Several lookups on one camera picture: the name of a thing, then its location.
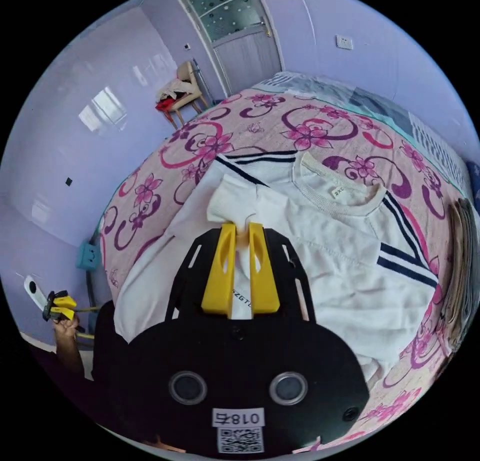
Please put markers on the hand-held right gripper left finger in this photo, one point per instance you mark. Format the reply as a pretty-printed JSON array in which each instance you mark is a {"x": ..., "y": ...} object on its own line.
[{"x": 219, "y": 281}]

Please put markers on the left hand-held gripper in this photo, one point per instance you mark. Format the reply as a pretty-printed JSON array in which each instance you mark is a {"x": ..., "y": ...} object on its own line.
[{"x": 48, "y": 307}]

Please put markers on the person's left forearm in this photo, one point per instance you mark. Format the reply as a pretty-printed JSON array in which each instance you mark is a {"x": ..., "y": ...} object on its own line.
[{"x": 73, "y": 356}]

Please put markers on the bed with pink floral sheet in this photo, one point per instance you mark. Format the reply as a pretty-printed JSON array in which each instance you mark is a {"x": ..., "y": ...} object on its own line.
[{"x": 300, "y": 110}]

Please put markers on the pile of clothes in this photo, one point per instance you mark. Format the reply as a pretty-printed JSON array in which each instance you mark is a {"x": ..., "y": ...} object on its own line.
[{"x": 462, "y": 273}]

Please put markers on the person's body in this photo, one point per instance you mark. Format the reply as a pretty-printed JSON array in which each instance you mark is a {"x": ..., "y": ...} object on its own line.
[{"x": 108, "y": 333}]

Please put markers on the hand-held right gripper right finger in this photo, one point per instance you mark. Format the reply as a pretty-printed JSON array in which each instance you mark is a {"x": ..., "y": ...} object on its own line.
[{"x": 264, "y": 284}]

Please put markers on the door with frosted glass pane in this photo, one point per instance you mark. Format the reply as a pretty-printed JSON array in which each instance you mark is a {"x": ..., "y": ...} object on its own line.
[{"x": 243, "y": 52}]

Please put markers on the wooden chair with clothes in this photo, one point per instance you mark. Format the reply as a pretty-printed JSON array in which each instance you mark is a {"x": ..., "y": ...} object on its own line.
[{"x": 185, "y": 93}]

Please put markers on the white long sleeve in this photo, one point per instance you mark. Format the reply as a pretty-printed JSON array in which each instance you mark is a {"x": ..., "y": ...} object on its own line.
[{"x": 337, "y": 266}]

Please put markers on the blue wall socket box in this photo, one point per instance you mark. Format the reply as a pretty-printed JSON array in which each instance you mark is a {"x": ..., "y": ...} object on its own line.
[{"x": 88, "y": 256}]

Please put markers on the grey striped folded blanket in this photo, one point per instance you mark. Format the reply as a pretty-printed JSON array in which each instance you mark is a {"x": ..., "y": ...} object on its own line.
[{"x": 378, "y": 104}]

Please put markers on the person's left hand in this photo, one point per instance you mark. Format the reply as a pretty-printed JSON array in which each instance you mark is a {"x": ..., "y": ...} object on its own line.
[{"x": 66, "y": 328}]

